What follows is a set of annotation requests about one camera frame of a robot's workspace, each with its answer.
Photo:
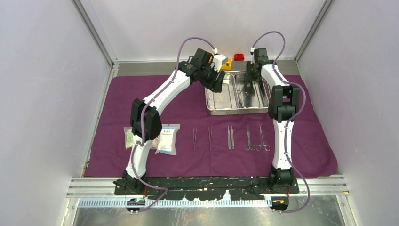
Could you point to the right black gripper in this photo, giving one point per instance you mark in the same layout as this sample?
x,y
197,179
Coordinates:
x,y
248,76

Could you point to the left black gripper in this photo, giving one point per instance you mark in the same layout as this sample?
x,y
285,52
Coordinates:
x,y
215,85

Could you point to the steel instrument tray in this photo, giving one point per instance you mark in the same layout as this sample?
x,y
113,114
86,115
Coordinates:
x,y
231,102

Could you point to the orange yellow toy block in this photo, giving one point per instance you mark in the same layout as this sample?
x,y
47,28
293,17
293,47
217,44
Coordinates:
x,y
228,65

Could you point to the steel surgical forceps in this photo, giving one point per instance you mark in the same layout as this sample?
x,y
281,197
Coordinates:
x,y
245,87

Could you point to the steel tweezers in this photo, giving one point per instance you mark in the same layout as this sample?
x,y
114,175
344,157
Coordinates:
x,y
194,138
210,131

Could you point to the purple cloth wrap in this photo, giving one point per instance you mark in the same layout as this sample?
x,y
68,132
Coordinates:
x,y
311,152

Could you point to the steel surgical scissors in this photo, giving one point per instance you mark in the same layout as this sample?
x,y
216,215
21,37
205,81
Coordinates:
x,y
262,144
249,145

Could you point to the white sterile pouch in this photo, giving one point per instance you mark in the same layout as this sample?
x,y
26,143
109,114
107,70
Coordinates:
x,y
167,139

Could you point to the green packet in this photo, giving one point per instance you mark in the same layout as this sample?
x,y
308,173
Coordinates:
x,y
129,137

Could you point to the pink clear packet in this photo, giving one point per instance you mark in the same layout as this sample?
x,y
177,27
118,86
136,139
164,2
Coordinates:
x,y
154,144

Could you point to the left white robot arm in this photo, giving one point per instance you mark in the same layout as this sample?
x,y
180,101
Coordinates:
x,y
145,120

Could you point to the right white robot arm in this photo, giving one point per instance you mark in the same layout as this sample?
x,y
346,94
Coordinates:
x,y
283,105

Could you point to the red block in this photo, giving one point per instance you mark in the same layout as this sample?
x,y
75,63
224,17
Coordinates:
x,y
239,57

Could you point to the steel tissue forceps in tray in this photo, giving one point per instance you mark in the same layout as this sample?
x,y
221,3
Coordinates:
x,y
266,89

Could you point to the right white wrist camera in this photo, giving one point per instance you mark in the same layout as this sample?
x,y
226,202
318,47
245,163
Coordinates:
x,y
252,53

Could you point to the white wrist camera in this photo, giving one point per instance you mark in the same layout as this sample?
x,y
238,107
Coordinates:
x,y
252,53
218,60

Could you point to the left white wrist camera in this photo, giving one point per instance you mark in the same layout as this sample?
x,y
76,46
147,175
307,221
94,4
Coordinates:
x,y
218,60

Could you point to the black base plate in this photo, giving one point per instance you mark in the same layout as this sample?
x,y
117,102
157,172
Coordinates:
x,y
202,188

